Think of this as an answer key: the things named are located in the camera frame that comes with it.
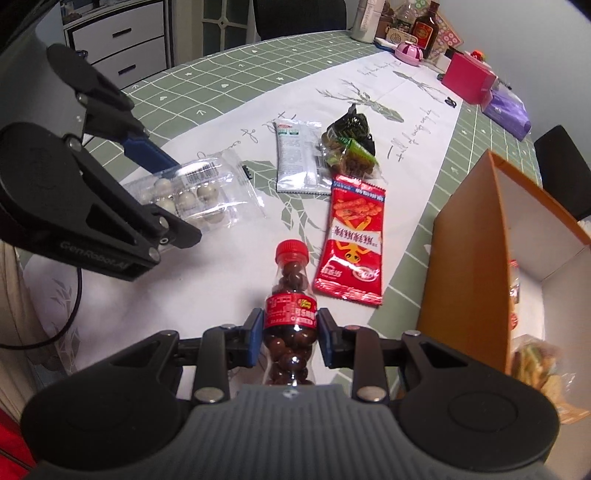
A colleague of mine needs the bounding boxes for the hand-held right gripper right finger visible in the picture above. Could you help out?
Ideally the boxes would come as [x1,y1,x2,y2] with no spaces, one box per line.
[318,308,467,404]

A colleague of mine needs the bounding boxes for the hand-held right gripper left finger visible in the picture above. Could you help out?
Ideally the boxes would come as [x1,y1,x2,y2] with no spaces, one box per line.
[110,308,265,405]

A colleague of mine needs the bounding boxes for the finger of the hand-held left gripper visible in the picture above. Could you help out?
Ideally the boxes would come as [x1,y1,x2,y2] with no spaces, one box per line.
[65,135,203,250]
[74,85,182,171]

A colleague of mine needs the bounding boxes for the clear pack of white balls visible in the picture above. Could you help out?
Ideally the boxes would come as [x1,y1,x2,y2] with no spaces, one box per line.
[121,150,267,232]

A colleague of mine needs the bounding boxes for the chocolate ball bottle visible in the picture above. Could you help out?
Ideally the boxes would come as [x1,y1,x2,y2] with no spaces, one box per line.
[261,239,319,386]

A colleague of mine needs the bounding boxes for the red snack packet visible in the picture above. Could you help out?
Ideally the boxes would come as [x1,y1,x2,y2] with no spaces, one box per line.
[314,174,386,306]

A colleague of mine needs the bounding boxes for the white grey snack packet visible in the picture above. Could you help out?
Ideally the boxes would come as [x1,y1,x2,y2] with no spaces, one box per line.
[273,119,334,195]

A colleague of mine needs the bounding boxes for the orange cardboard box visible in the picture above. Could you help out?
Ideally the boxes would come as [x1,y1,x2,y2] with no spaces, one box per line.
[416,148,591,425]

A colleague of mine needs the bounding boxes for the green label nut bag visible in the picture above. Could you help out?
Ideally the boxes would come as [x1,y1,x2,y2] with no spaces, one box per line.
[318,131,384,178]

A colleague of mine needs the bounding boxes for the dark green snack bag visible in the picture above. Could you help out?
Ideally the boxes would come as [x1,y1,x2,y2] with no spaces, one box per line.
[325,104,376,155]

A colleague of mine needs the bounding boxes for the clear mixed snack bag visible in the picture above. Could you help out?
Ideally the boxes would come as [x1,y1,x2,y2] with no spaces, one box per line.
[510,337,568,407]

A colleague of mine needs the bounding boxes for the white deer print table runner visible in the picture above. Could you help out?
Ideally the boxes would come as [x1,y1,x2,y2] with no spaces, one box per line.
[23,55,462,402]

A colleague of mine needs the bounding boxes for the white drawer cabinet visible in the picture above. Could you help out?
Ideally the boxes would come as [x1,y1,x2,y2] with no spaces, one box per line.
[62,0,174,90]

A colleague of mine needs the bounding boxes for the glass panel door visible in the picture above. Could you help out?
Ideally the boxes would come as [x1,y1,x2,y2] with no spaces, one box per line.
[198,0,254,42]

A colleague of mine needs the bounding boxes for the black chair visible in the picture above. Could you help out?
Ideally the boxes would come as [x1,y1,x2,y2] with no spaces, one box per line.
[253,0,348,40]
[533,124,591,192]

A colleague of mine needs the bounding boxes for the white water bottle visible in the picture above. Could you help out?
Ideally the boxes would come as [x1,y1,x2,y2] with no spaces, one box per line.
[351,0,386,43]

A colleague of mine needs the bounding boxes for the red cloth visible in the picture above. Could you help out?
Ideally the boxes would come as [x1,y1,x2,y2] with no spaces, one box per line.
[0,406,33,480]

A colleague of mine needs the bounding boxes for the beige small radio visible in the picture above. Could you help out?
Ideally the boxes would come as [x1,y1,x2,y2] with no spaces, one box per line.
[385,25,414,47]

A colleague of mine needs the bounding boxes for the pink round gadget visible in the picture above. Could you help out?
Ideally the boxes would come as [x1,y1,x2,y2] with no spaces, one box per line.
[394,41,423,65]

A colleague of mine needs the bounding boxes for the purple tissue pack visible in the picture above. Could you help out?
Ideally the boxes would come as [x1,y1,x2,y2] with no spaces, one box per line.
[480,88,532,141]

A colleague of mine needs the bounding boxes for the brown glass bottle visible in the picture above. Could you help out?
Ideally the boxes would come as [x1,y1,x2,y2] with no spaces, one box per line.
[411,0,441,49]

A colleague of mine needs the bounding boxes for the pink gift box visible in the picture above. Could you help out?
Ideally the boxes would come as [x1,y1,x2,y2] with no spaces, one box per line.
[442,52,497,106]

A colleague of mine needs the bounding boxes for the dotted sticker card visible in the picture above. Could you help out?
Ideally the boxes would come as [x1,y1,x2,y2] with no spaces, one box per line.
[434,11,464,49]

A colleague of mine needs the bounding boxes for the black cable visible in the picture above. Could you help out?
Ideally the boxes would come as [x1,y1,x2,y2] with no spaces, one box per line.
[0,265,85,349]

